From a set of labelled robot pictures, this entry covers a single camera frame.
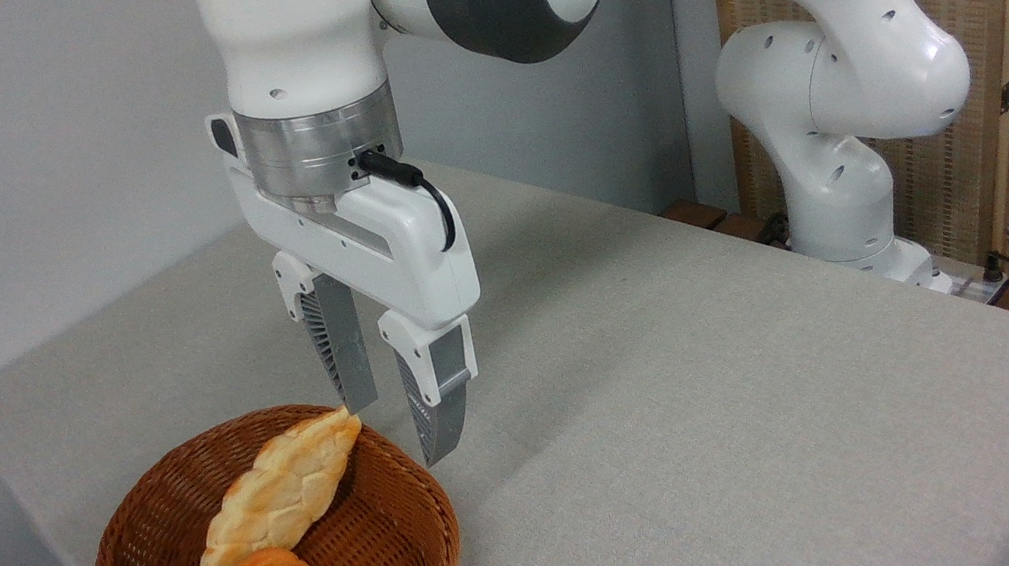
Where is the grey tablecloth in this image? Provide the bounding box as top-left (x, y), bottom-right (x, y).
top-left (0, 66), bottom-right (1009, 566)

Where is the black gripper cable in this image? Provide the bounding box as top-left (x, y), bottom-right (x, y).
top-left (354, 139), bottom-right (461, 264)

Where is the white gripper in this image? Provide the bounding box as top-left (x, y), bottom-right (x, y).
top-left (205, 78), bottom-right (507, 494)

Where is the brown wicker basket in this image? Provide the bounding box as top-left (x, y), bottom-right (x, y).
top-left (73, 381), bottom-right (466, 566)

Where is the long braided bread loaf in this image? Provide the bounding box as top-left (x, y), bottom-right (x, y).
top-left (177, 404), bottom-right (386, 566)

